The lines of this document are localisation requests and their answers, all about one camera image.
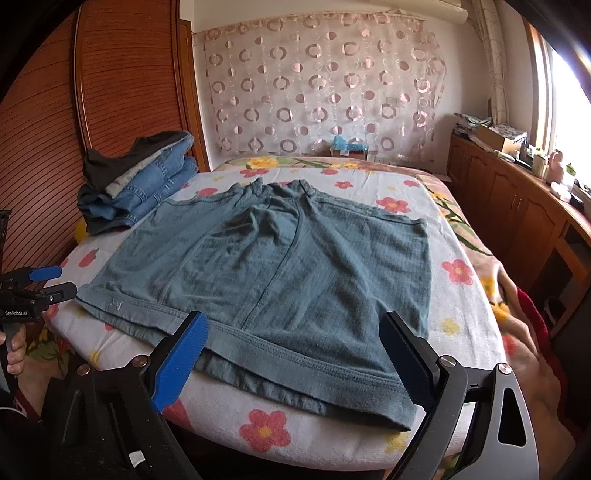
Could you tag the wooden louvered wardrobe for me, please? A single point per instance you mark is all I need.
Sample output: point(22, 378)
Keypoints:
point(108, 73)

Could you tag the teal blue shorts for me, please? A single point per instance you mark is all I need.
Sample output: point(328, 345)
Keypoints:
point(294, 283)

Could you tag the pink circle-pattern curtain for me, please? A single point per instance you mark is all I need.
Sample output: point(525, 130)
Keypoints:
point(294, 85)

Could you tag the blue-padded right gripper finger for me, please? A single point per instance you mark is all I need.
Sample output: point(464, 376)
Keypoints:
point(27, 275)

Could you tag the folded dark grey garment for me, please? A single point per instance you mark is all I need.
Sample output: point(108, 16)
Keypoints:
point(99, 171)

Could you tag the white cup on sideboard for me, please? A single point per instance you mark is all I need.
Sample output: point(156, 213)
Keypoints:
point(540, 166)

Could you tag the folded blue jeans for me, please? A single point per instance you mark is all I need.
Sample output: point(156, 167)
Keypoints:
point(136, 193)

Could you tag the blue toy on headboard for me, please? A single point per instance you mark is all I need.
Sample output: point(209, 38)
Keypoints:
point(342, 147)

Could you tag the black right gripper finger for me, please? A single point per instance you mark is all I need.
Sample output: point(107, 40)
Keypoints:
point(58, 293)

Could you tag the cardboard box on sideboard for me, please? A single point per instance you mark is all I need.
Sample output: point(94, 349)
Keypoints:
point(502, 137)

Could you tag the long wooden sideboard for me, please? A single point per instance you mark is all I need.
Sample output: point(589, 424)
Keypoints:
point(543, 242)

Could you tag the pink figurine by window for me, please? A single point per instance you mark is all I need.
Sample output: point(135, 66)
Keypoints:
point(555, 171)

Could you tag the person's left hand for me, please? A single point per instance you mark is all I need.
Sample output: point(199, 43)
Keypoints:
point(15, 357)

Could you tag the pink floral blanket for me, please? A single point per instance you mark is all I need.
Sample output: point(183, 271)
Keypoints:
point(526, 340)

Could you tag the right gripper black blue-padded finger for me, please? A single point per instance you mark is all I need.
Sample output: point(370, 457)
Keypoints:
point(161, 376)
point(436, 383)

